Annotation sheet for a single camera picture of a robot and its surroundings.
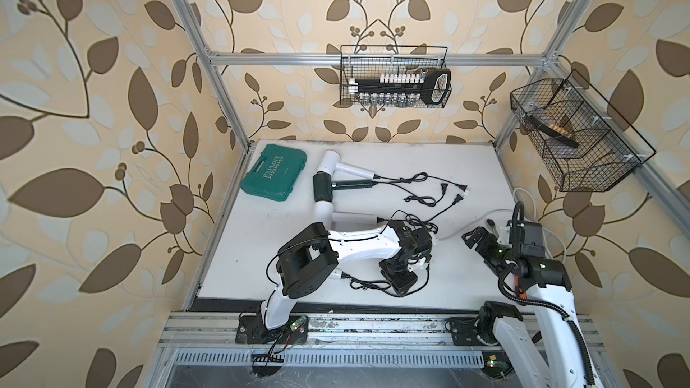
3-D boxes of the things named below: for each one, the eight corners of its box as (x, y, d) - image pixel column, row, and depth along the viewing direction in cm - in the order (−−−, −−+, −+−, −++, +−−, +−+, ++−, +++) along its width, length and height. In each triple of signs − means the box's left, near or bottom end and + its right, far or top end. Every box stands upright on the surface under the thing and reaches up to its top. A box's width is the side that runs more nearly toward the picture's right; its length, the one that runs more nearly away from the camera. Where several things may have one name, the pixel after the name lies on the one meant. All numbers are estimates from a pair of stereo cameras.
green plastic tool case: (242, 194, 106) (238, 187, 102) (269, 149, 122) (266, 141, 118) (287, 203, 103) (284, 196, 99) (309, 155, 119) (307, 148, 115)
